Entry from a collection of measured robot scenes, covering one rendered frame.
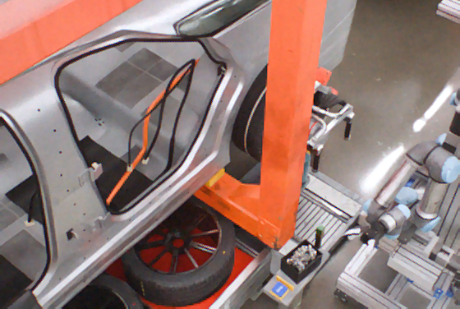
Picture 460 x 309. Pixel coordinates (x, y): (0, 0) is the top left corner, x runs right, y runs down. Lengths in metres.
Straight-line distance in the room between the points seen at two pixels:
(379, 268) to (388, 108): 1.70
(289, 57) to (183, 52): 1.50
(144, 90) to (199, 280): 1.14
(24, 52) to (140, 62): 2.48
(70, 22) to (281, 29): 1.19
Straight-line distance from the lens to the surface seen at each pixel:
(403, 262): 3.59
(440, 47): 6.16
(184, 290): 3.70
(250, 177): 4.46
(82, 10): 1.68
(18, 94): 2.65
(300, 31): 2.60
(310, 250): 3.73
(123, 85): 3.96
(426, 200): 3.30
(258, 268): 3.89
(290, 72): 2.76
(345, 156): 4.96
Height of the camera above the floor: 3.66
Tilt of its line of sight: 47 degrees down
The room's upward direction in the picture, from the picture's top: 6 degrees clockwise
